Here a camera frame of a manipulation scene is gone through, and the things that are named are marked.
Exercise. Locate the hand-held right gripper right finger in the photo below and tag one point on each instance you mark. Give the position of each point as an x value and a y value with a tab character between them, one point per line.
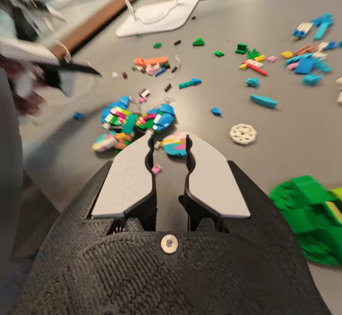
216	184

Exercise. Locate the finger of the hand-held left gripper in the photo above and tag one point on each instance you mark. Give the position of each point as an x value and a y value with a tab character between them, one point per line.
66	82
32	52

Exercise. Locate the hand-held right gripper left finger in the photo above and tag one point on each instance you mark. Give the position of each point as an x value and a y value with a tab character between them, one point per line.
125	184

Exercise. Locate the brown green lego assembly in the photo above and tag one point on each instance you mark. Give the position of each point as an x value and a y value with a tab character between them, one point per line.
124	141

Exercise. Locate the teal oval lego assembly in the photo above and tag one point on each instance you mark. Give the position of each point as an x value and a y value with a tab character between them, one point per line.
104	142
173	146

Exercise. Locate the blue green lego model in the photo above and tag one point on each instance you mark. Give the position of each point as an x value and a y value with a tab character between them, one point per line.
157	120

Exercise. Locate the small pink lego piece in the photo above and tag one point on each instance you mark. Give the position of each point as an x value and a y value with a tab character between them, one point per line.
156	169

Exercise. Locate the small blue lego piece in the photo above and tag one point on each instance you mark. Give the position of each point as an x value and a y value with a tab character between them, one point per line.
77	116

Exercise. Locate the small white lego cylinder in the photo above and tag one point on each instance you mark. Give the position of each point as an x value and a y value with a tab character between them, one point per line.
158	145

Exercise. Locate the white round lego plate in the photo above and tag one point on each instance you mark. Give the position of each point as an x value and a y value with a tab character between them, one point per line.
243	134

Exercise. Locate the blue curved lego piece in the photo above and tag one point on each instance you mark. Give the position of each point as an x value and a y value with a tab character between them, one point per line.
124	101

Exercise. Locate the small blue lego wedge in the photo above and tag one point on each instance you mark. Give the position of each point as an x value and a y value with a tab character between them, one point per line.
216	111

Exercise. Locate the pink lego plate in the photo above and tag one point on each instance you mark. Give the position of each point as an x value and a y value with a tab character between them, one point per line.
151	70

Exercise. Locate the orange lego brick separator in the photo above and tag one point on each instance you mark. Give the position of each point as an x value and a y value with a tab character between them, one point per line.
149	60

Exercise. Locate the large green lego assembly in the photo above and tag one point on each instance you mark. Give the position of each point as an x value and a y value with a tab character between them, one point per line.
302	213

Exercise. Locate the blue lego axle pin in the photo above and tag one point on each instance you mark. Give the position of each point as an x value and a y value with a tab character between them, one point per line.
160	72

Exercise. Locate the teal curved lego piece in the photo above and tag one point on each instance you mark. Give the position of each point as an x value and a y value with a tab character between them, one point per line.
263	101

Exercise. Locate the dark green lego connector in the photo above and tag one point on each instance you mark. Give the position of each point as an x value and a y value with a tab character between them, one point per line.
165	66

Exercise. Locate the short black lego pin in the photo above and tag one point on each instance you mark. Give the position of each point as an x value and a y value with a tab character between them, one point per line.
167	87

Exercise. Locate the teal lego plate assembly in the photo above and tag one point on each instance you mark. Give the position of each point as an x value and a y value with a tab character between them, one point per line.
187	83

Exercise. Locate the long black lego pin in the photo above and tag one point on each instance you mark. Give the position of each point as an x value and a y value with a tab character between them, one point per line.
174	69

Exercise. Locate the pile of loose lego pieces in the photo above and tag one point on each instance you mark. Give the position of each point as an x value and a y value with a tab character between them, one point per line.
256	68

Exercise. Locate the green lego wedge piece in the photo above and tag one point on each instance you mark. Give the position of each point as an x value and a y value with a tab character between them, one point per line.
219	53

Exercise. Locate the green lego panel piece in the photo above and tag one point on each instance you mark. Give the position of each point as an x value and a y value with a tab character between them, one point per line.
241	49

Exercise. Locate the green lego slope piece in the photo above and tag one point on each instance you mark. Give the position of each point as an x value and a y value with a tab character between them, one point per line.
198	42

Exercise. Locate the person's left hand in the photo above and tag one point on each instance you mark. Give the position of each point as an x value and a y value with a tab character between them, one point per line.
29	105

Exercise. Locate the brown wooden ledge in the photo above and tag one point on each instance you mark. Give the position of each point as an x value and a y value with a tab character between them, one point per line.
106	7

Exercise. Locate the teal lego bracket piece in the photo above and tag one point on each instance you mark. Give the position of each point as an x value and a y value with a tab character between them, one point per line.
252	82

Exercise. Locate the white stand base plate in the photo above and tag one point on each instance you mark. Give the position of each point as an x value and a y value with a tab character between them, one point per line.
160	18

